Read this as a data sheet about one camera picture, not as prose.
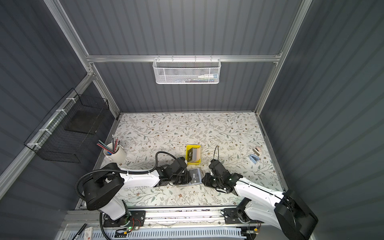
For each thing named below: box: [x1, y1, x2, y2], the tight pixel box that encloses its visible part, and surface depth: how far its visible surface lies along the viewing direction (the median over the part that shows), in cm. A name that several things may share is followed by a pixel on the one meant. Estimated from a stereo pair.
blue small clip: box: [249, 154, 260, 164], surface depth 95 cm
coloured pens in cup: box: [96, 134, 120, 155], surface depth 91 cm
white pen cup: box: [103, 142, 127, 164], surface depth 89 cm
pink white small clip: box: [252, 146, 263, 156], surface depth 98 cm
